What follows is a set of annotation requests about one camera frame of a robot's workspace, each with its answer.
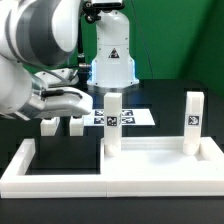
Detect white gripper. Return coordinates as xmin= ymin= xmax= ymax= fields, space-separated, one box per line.
xmin=40 ymin=87 xmax=93 ymax=118

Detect white desk top tray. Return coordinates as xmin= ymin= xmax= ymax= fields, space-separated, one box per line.
xmin=100 ymin=136 xmax=224 ymax=177

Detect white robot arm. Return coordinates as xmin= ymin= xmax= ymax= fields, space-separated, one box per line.
xmin=0 ymin=0 xmax=139 ymax=120

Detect fiducial marker base sheet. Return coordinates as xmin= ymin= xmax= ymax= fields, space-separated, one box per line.
xmin=83 ymin=109 xmax=155 ymax=127

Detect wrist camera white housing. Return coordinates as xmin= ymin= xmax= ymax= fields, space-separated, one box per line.
xmin=36 ymin=68 xmax=79 ymax=88

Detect black cables on table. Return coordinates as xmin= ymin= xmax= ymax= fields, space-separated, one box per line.
xmin=66 ymin=64 xmax=92 ymax=82

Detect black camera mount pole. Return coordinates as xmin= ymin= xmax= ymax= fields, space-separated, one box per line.
xmin=81 ymin=0 xmax=126 ymax=86

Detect white U-shaped obstacle frame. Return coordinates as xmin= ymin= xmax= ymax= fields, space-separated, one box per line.
xmin=0 ymin=139 xmax=224 ymax=198

